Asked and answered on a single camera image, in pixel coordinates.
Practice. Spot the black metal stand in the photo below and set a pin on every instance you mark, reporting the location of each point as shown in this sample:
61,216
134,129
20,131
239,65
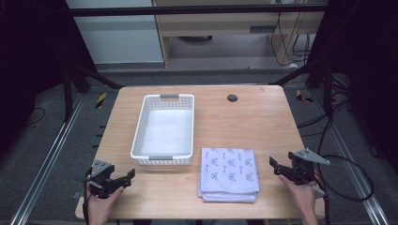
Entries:
328,90
67,93

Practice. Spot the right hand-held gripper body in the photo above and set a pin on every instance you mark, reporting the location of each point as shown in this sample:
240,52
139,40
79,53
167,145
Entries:
303,165

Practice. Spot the black horizontal frame bar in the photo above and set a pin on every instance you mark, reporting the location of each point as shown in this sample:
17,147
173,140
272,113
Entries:
187,11

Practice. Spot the light wooden desk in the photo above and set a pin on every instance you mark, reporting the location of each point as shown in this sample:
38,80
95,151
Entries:
219,22

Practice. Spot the black curtain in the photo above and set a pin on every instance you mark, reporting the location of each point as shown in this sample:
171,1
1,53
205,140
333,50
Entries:
31,62
369,78

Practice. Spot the white cabinet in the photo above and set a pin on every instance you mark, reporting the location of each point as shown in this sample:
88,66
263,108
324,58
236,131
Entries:
119,40

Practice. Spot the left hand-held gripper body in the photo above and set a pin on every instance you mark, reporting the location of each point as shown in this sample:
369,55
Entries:
100,178

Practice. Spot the person's right hand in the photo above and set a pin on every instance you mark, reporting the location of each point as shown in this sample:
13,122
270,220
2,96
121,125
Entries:
300,197

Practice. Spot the folded light blue patterned cloth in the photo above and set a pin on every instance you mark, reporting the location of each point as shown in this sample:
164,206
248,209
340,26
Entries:
230,175

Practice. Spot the white plastic basket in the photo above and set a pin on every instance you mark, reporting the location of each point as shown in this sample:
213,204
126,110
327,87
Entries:
165,131

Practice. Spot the person's left hand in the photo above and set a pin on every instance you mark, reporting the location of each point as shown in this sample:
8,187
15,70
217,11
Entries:
101,204

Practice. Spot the yellow black striped tape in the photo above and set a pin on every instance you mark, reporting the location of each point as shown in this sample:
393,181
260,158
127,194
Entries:
303,97
100,100

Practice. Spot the metal floor rail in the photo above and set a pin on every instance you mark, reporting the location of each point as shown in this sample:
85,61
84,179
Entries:
347,150
47,159

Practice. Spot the black table grommet hole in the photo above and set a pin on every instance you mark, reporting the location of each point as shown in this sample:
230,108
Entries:
232,98

